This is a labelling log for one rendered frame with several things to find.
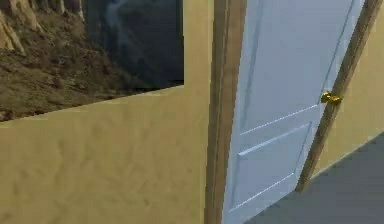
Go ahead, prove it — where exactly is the gold door knob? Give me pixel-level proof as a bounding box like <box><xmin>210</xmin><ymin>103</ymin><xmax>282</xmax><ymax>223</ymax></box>
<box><xmin>320</xmin><ymin>90</ymin><xmax>344</xmax><ymax>106</ymax></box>

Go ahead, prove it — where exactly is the landscape wall picture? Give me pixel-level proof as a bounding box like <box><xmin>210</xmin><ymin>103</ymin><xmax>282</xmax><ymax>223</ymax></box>
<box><xmin>0</xmin><ymin>0</ymin><xmax>185</xmax><ymax>123</ymax></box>

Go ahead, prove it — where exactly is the white panelled room door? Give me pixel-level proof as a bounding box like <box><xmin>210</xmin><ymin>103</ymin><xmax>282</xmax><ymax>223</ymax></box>
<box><xmin>221</xmin><ymin>0</ymin><xmax>366</xmax><ymax>224</ymax></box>

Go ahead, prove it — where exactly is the wooden door frame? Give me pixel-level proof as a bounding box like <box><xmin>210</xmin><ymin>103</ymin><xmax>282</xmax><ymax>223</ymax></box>
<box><xmin>203</xmin><ymin>0</ymin><xmax>384</xmax><ymax>224</ymax></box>

